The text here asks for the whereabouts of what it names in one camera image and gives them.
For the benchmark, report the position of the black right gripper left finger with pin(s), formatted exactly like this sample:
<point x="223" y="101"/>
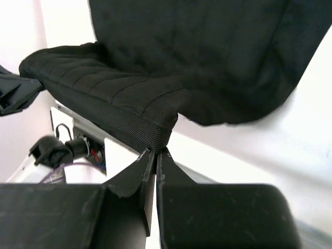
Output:
<point x="115" y="214"/>

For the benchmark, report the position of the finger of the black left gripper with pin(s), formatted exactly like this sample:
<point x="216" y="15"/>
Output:
<point x="17" y="93"/>

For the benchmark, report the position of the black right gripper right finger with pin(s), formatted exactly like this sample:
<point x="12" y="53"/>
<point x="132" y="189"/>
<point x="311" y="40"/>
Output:
<point x="195" y="215"/>

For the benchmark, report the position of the black pleated skirt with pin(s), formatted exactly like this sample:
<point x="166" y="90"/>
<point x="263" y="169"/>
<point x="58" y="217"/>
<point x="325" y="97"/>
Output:
<point x="213" y="62"/>

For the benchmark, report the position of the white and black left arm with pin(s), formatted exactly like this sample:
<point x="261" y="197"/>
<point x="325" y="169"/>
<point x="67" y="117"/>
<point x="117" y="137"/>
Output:
<point x="48" y="156"/>

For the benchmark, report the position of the aluminium table edge rail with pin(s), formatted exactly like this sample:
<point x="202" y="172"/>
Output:
<point x="119" y="153"/>

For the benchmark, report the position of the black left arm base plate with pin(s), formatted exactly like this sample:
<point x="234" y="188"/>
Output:
<point x="96" y="149"/>

